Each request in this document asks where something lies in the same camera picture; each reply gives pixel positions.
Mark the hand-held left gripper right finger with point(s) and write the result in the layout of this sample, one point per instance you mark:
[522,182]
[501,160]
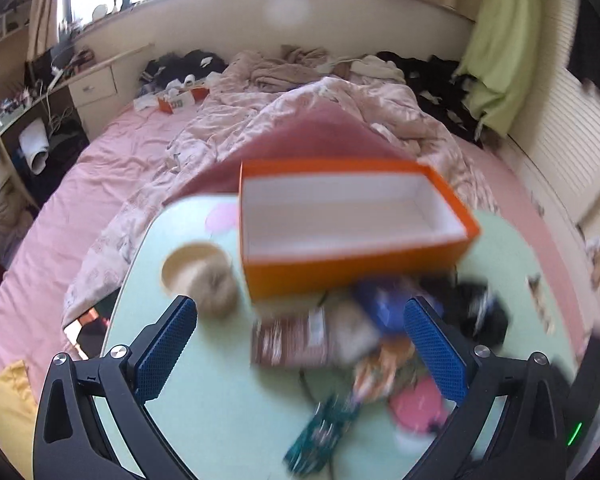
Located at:
[437,355]

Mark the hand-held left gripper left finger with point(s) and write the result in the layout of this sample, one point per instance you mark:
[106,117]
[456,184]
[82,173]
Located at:
[165,350]

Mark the black lace cloth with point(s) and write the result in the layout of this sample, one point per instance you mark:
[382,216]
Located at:
[480,310]

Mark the blue packet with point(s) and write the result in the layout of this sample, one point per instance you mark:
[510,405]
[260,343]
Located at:
[385,310]

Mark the beige furry pom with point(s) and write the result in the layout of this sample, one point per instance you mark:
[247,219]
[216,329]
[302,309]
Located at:
[217,290]

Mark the orange cardboard box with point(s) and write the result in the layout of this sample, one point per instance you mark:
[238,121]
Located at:
[355,275]

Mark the brown snack packet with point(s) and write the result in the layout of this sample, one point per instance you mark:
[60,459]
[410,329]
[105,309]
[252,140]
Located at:
[285,342]

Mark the green cartoon desktop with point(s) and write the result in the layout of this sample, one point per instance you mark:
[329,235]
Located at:
[220,410]

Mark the pink round case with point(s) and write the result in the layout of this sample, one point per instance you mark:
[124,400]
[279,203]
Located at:
[417,402]

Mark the orange patterned packet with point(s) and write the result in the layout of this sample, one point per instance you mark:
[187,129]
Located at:
[380,370]

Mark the teal patterned packet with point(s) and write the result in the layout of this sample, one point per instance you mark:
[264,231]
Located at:
[320,435]

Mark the yellow cloth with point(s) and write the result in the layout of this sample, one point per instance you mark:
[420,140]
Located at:
[10,405]

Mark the white paper roll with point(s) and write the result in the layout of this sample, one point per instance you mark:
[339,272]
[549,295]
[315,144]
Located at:
[34,145]

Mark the dark pink blanket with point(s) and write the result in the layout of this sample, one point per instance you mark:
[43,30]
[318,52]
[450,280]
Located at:
[330,135]

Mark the small orange box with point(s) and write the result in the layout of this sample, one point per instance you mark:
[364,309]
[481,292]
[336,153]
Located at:
[180,102]

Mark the white louvered closet door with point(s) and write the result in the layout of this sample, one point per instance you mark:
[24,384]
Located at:
[570,135]

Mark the pink floral quilt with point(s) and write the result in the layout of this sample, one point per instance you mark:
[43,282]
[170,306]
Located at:
[260,115]

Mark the white drawer cabinet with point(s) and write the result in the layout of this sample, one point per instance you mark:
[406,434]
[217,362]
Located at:
[95,87]

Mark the large pile of black clothes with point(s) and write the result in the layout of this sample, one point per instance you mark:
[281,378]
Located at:
[430,80]

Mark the small pile of black clothes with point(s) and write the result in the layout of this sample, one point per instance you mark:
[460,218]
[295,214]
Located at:
[180,67]

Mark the white clothes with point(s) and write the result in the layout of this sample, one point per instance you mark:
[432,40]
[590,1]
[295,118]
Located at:
[375,66]

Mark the beige fleece blanket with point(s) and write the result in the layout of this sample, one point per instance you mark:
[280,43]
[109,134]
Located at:
[280,72]

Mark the green hanging garment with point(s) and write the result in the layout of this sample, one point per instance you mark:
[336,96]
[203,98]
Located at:
[500,45]

